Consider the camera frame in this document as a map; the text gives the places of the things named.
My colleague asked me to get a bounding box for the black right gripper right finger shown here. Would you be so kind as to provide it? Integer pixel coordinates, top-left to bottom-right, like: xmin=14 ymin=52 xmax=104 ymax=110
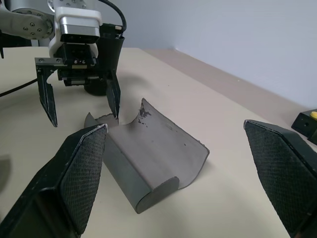
xmin=243 ymin=119 xmax=317 ymax=238

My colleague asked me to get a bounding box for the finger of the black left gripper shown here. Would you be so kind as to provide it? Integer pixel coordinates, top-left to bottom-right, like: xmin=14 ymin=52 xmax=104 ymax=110
xmin=106 ymin=70 xmax=122 ymax=124
xmin=36 ymin=65 xmax=58 ymax=128

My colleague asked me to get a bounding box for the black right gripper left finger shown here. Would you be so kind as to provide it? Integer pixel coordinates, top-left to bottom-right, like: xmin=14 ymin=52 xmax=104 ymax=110
xmin=0 ymin=124 xmax=108 ymax=238

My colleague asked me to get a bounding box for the black box with yellow button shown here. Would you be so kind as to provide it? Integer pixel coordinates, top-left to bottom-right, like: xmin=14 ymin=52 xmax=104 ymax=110
xmin=291 ymin=108 xmax=317 ymax=146

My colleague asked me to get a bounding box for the thin black cable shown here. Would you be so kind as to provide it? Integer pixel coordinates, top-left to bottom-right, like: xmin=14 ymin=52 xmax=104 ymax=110
xmin=0 ymin=78 xmax=38 ymax=98

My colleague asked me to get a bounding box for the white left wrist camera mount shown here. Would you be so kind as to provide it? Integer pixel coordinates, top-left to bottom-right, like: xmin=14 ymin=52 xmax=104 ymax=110
xmin=48 ymin=6 xmax=103 ymax=58

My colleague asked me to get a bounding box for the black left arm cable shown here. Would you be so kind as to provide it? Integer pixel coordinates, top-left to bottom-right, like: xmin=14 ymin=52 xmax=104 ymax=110
xmin=98 ymin=0 xmax=128 ymax=38

